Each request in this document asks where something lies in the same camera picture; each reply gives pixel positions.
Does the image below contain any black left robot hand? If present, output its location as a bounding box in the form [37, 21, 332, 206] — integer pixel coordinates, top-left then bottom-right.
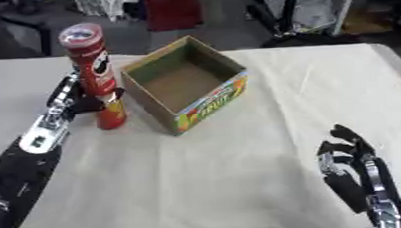
[43, 68, 130, 125]

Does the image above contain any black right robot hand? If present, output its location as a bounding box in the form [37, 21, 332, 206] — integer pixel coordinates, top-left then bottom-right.
[312, 119, 401, 218]

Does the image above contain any red cylindrical chip can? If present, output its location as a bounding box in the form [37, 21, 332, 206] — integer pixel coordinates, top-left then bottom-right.
[56, 20, 131, 134]

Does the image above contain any open cardboard box green inside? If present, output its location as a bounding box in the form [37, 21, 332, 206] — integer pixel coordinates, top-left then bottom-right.
[117, 30, 255, 140]

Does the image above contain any white hanging cloth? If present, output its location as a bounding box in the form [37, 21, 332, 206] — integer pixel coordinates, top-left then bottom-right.
[73, 0, 143, 26]

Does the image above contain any black chair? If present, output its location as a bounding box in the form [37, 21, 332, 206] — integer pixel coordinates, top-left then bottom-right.
[0, 0, 57, 61]

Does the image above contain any red fabric object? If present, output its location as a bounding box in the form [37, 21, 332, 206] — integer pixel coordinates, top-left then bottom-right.
[142, 0, 206, 34]

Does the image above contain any white plastic bag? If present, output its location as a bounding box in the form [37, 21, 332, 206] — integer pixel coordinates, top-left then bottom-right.
[288, 0, 342, 36]

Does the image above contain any white metal frame rack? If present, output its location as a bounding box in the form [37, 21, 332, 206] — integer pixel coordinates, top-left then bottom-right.
[260, 0, 401, 43]

